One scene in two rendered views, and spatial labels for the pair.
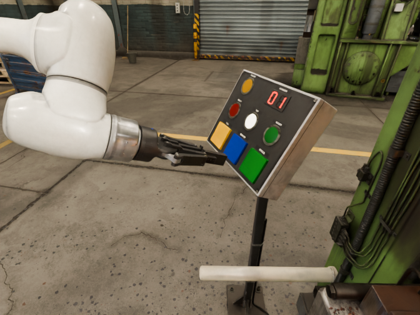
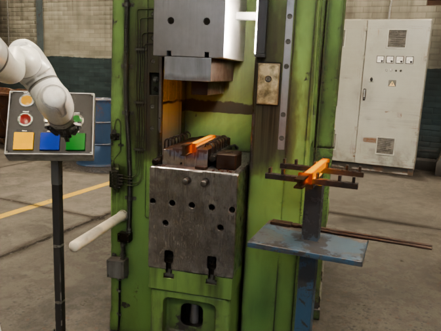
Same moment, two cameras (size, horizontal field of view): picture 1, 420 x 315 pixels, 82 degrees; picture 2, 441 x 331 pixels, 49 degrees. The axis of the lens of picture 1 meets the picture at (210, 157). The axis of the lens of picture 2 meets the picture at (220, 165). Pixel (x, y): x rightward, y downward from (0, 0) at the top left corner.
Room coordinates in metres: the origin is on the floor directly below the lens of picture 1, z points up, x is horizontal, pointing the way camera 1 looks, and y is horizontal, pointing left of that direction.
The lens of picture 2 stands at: (-0.45, 1.64, 1.31)
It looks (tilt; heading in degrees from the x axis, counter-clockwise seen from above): 11 degrees down; 282
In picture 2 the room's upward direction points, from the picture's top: 2 degrees clockwise
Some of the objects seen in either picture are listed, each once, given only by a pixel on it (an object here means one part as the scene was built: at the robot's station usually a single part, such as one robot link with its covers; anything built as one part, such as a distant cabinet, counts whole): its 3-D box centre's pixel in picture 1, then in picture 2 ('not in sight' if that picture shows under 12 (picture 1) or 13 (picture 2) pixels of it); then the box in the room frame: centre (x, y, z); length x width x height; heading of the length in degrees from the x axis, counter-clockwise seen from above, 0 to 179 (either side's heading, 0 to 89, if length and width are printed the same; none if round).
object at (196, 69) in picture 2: not in sight; (201, 69); (0.12, -0.48, 1.32); 0.42 x 0.20 x 0.10; 89
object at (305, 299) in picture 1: (309, 309); (117, 266); (0.49, -0.39, 0.36); 0.09 x 0.07 x 0.12; 179
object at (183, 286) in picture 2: not in sight; (205, 295); (0.07, -0.49, 0.23); 0.55 x 0.37 x 0.47; 89
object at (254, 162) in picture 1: (254, 165); (75, 142); (0.55, -0.12, 1.01); 0.07 x 0.05 x 0.07; 24
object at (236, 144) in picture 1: (235, 149); (50, 141); (0.64, -0.08, 1.01); 0.07 x 0.05 x 0.07; 24
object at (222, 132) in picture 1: (221, 135); (23, 141); (0.73, -0.04, 1.01); 0.07 x 0.05 x 0.07; 24
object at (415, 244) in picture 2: not in sight; (346, 233); (-0.55, -0.18, 0.73); 0.60 x 0.04 x 0.01; 170
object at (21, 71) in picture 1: (49, 72); not in sight; (4.62, 3.00, 0.36); 1.20 x 0.80 x 0.72; 67
